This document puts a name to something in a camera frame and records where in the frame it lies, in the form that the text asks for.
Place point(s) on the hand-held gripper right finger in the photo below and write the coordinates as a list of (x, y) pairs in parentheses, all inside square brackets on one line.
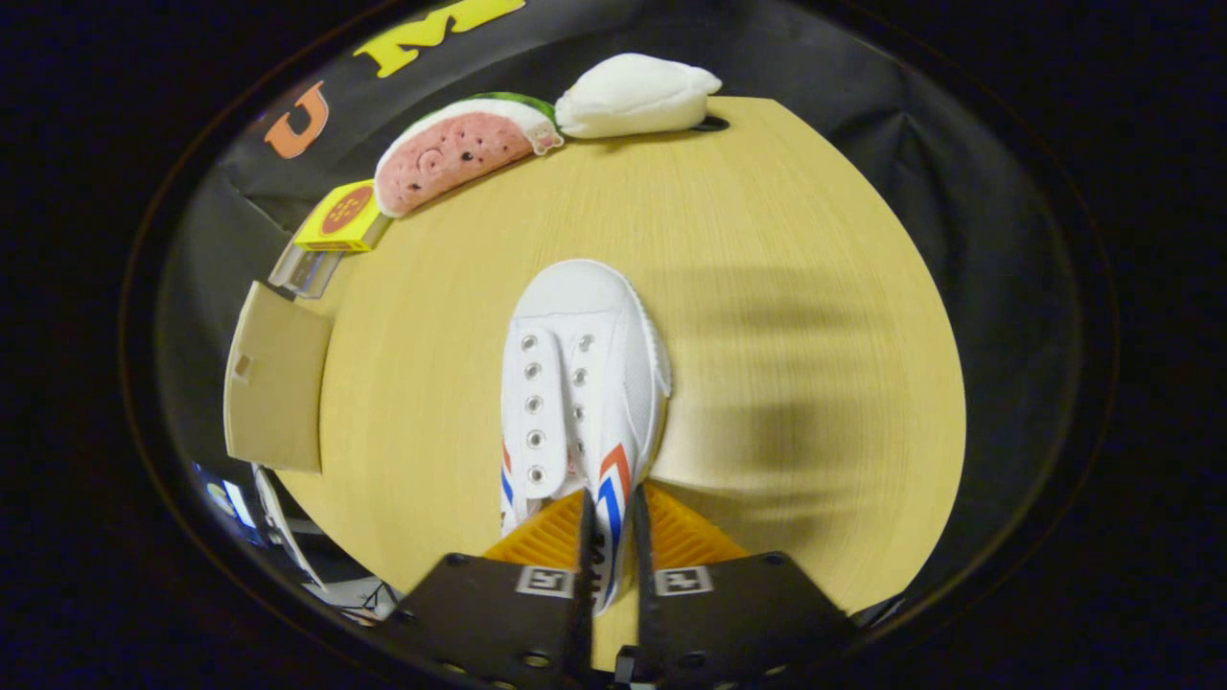
[(748, 623)]

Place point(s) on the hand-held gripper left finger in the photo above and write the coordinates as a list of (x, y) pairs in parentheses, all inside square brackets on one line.
[(489, 623)]

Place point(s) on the white canvas shoe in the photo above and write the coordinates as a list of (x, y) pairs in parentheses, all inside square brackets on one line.
[(585, 364)]

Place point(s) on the beige storage box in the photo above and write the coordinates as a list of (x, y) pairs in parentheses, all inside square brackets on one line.
[(278, 383)]

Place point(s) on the white paper sheet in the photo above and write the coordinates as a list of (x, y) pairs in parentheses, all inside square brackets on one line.
[(283, 522)]

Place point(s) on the computer screen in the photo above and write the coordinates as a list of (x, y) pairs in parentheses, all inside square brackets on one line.
[(228, 498)]

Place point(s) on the yellow book with red circle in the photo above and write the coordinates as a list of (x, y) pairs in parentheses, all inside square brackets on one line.
[(343, 216)]

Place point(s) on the watermelon slice plush toy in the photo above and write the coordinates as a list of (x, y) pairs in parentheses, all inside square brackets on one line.
[(451, 153)]

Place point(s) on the black table grommet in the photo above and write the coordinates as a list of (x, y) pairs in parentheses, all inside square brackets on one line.
[(711, 124)]

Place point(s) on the white plush toy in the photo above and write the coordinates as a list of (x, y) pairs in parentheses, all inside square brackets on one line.
[(633, 96)]

